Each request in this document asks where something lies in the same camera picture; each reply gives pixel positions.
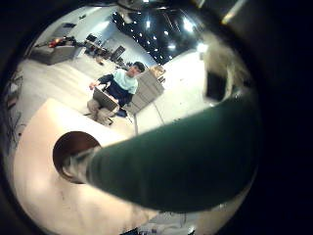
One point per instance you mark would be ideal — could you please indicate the grey cabinet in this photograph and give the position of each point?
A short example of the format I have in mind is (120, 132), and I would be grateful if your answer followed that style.
(146, 92)

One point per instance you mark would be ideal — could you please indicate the grey sofa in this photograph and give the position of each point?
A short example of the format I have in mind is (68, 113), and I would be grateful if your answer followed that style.
(52, 54)

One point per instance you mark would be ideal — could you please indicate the small brown box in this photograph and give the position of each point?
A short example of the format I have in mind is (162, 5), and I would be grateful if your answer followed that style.
(158, 70)

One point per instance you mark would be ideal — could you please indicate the seated person in teal sweater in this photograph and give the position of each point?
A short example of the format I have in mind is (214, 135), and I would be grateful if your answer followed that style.
(124, 83)

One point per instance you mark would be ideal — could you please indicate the grey laptop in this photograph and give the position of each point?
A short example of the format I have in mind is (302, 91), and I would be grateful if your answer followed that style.
(104, 98)

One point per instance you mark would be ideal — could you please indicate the flower bouquet with green wrap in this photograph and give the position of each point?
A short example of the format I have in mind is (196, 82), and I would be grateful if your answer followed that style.
(179, 163)

